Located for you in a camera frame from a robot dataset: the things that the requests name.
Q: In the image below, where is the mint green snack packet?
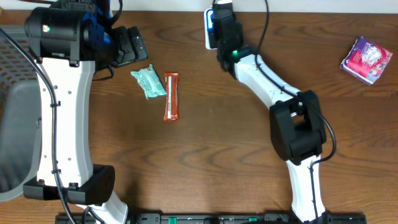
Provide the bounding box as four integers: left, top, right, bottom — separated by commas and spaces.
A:
131, 64, 167, 100

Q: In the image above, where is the orange snack bar wrapper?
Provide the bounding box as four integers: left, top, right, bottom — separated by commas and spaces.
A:
164, 72, 179, 121

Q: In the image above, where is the purple red noodle packet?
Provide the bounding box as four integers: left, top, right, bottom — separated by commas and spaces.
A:
340, 36, 393, 85

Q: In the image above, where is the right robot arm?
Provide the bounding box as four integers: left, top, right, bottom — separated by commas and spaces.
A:
205, 1, 326, 223

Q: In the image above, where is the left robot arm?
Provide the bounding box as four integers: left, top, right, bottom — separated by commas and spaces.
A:
23, 1, 148, 223

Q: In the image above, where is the grey plastic mesh basket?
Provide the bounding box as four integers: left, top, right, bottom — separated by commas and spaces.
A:
1, 35, 41, 202

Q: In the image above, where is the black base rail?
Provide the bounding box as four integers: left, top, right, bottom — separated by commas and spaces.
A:
55, 212, 368, 224

